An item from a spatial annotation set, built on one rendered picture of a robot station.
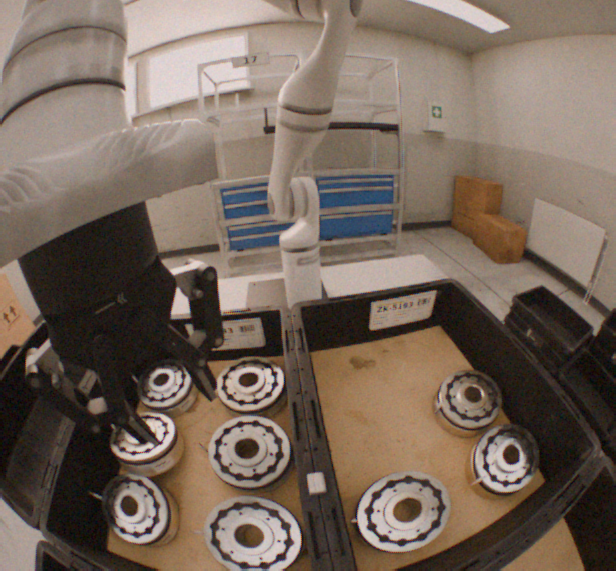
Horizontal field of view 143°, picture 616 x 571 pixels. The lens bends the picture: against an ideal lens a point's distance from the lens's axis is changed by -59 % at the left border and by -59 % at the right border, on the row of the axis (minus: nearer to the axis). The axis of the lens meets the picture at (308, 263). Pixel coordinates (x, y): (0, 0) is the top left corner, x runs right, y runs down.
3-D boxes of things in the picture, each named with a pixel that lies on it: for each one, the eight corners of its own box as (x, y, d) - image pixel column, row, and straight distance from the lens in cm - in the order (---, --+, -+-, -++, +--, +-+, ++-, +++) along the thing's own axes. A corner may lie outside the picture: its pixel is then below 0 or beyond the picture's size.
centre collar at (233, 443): (229, 433, 34) (227, 431, 33) (267, 431, 33) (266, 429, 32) (227, 467, 32) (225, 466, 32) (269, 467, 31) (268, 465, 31)
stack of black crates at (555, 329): (480, 364, 148) (511, 295, 122) (513, 348, 169) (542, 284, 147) (519, 419, 139) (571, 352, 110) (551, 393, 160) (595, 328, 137)
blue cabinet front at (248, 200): (230, 250, 229) (220, 188, 215) (310, 240, 226) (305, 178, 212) (230, 251, 227) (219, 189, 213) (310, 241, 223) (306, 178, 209)
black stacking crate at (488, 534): (297, 355, 47) (291, 305, 39) (439, 326, 55) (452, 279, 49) (340, 589, 35) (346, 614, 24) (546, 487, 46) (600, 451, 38)
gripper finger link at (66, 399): (32, 342, 17) (101, 394, 19) (19, 362, 18) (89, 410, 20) (31, 368, 15) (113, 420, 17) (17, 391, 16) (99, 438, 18)
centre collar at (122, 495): (118, 486, 39) (115, 485, 38) (149, 493, 36) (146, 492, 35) (115, 519, 38) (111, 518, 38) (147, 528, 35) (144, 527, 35)
